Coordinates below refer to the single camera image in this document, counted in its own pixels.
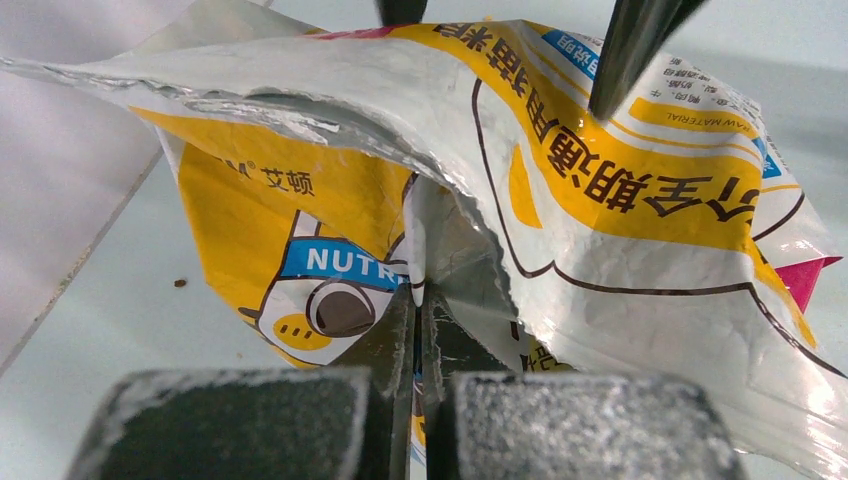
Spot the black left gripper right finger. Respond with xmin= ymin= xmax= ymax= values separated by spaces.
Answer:
xmin=421 ymin=288 xmax=745 ymax=479

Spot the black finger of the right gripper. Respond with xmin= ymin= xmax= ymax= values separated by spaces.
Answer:
xmin=374 ymin=0 xmax=428 ymax=27
xmin=588 ymin=0 xmax=705 ymax=121

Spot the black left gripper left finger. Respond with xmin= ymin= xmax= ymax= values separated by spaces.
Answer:
xmin=68 ymin=286 xmax=415 ymax=479

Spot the white yellow pet food bag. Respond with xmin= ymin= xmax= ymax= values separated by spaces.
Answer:
xmin=1 ymin=1 xmax=847 ymax=479

